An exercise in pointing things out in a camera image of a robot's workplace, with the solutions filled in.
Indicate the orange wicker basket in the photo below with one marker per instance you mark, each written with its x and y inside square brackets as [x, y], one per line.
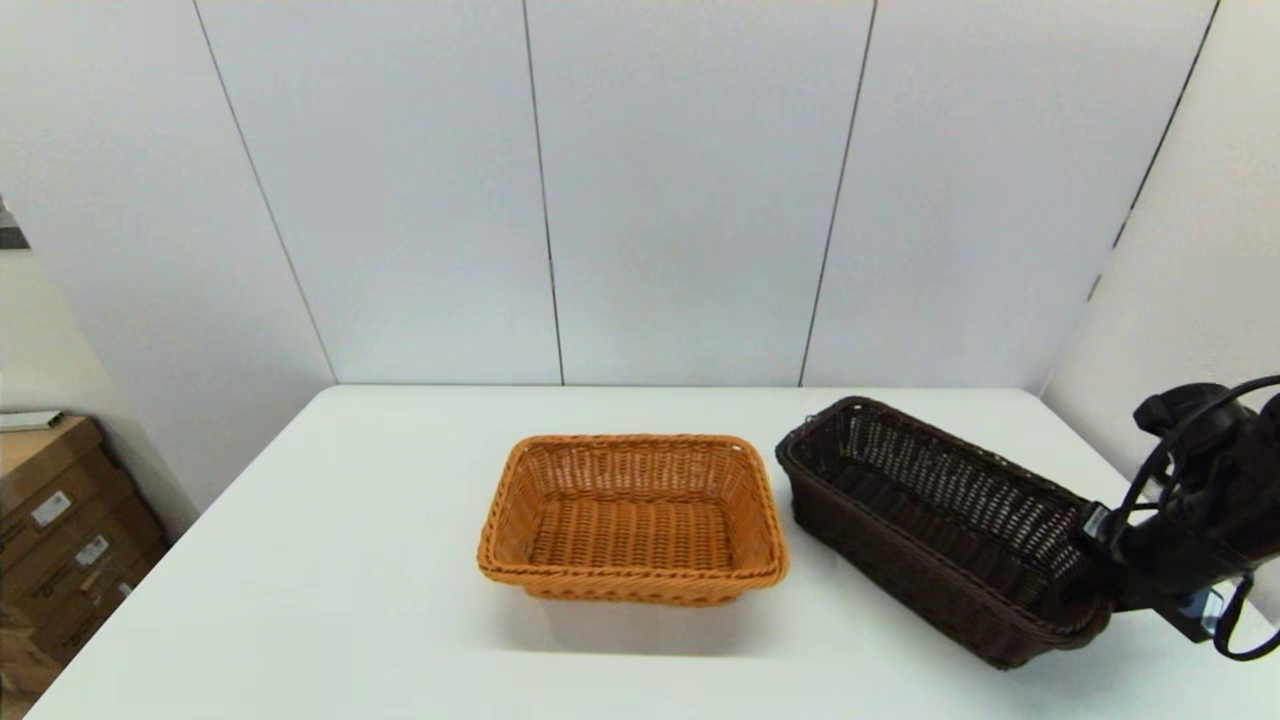
[630, 530]

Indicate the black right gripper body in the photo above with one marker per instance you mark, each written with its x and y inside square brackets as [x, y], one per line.
[1170, 570]

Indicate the white flat booklet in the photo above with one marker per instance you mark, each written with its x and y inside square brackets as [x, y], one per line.
[30, 421]

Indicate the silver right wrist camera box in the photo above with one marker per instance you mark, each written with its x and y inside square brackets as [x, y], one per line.
[1094, 524]

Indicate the brown cardboard box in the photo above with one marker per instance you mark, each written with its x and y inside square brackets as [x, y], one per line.
[30, 460]
[20, 670]
[75, 620]
[60, 572]

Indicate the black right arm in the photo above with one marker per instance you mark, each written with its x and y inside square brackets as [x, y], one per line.
[1230, 480]

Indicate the dark brown wicker basket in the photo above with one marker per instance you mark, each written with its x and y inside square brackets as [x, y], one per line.
[930, 520]

